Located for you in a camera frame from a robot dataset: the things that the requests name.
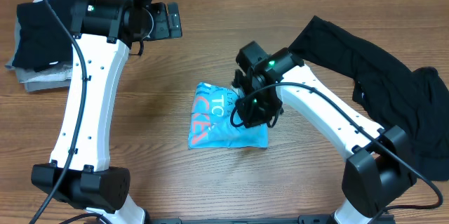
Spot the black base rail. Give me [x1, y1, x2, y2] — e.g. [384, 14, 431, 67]
[149, 214, 337, 224]

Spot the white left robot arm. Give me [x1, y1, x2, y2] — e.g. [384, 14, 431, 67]
[32, 0, 182, 223]

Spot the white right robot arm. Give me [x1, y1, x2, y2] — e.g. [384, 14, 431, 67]
[232, 41, 417, 223]

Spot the black crumpled garment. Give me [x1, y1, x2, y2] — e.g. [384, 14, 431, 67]
[289, 16, 448, 181]

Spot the grey folded garment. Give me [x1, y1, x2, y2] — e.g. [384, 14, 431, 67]
[5, 20, 74, 93]

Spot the black folded garment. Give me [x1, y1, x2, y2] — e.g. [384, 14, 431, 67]
[12, 1, 73, 71]

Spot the light blue printed t-shirt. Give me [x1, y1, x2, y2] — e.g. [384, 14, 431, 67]
[187, 82, 269, 149]

